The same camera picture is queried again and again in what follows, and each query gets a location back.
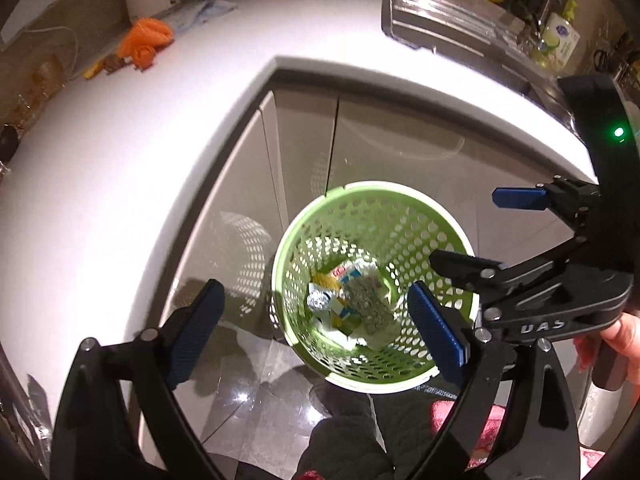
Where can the orange foam net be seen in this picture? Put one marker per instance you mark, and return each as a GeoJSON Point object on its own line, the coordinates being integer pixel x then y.
{"type": "Point", "coordinates": [145, 35]}

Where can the white wall socket cover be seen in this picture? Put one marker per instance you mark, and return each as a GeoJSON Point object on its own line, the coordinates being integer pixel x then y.
{"type": "Point", "coordinates": [30, 7]}

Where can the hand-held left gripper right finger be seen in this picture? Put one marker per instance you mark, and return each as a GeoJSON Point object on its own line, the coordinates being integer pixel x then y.
{"type": "Point", "coordinates": [437, 332]}

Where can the white sponge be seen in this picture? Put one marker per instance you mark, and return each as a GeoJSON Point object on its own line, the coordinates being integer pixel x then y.
{"type": "Point", "coordinates": [370, 310]}

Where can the person's right hand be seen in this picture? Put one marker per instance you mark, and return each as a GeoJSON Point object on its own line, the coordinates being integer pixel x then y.
{"type": "Point", "coordinates": [631, 332]}

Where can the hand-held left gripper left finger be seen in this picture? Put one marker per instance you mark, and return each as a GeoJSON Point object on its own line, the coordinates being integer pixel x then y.
{"type": "Point", "coordinates": [195, 330]}

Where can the amber glass mug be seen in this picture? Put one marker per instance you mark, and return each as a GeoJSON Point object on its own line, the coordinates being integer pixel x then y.
{"type": "Point", "coordinates": [49, 79]}

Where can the dish soap bottle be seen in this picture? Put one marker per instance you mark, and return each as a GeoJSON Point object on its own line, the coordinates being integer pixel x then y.
{"type": "Point", "coordinates": [557, 35]}

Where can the pink slipper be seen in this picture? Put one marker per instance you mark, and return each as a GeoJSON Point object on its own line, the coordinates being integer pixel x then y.
{"type": "Point", "coordinates": [595, 465]}
{"type": "Point", "coordinates": [445, 412]}

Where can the person's dark trouser leg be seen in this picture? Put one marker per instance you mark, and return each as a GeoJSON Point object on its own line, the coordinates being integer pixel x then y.
{"type": "Point", "coordinates": [350, 440]}

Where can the brown round food scrap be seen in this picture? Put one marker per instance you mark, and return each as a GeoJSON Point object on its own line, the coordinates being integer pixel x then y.
{"type": "Point", "coordinates": [112, 63]}

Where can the plastic-wrapped stove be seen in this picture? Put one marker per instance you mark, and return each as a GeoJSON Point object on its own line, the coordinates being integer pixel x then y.
{"type": "Point", "coordinates": [25, 410]}

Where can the glass teapot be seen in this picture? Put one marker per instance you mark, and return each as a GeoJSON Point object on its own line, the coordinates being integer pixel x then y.
{"type": "Point", "coordinates": [30, 109]}

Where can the pale blue plastic wrapper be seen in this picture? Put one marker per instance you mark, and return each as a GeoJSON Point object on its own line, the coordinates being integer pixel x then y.
{"type": "Point", "coordinates": [200, 15]}

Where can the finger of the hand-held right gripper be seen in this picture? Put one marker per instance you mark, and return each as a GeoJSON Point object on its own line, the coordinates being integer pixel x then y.
{"type": "Point", "coordinates": [520, 198]}
{"type": "Point", "coordinates": [465, 267]}

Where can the green plastic basket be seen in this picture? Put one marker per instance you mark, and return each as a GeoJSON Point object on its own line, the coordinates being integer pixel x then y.
{"type": "Point", "coordinates": [380, 210]}

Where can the yellow peel piece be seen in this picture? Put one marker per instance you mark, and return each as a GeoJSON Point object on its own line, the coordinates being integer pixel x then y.
{"type": "Point", "coordinates": [94, 70]}

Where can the grey cabinet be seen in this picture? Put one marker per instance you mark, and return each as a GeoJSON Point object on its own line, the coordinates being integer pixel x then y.
{"type": "Point", "coordinates": [400, 130]}

